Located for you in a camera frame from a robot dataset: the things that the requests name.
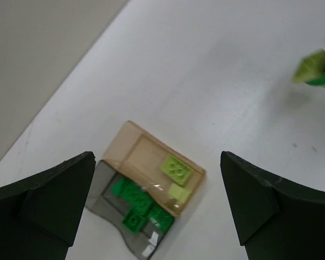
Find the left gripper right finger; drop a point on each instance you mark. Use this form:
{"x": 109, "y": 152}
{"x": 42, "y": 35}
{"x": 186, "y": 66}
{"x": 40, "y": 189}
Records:
{"x": 275, "y": 218}

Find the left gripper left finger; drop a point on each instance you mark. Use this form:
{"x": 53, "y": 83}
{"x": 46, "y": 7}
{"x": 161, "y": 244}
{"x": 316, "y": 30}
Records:
{"x": 40, "y": 214}

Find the green square lego brick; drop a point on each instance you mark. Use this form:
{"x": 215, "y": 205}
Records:
{"x": 134, "y": 221}

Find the pale yellow lego brick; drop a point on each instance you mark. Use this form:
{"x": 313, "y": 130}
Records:
{"x": 178, "y": 193}

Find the dark green lego plate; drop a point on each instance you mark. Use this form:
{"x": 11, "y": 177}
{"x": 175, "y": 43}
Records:
{"x": 137, "y": 198}

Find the lime square lego brick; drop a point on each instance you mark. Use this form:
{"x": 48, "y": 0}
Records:
{"x": 176, "y": 169}

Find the long green lego brick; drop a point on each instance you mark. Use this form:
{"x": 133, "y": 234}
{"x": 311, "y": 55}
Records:
{"x": 160, "y": 218}

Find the striped green lego stack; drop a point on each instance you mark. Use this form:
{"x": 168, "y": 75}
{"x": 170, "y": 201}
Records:
{"x": 311, "y": 70}

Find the grey transparent container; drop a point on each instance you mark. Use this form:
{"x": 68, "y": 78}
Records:
{"x": 102, "y": 202}

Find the orange transparent container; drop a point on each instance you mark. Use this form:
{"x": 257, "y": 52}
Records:
{"x": 138, "y": 155}

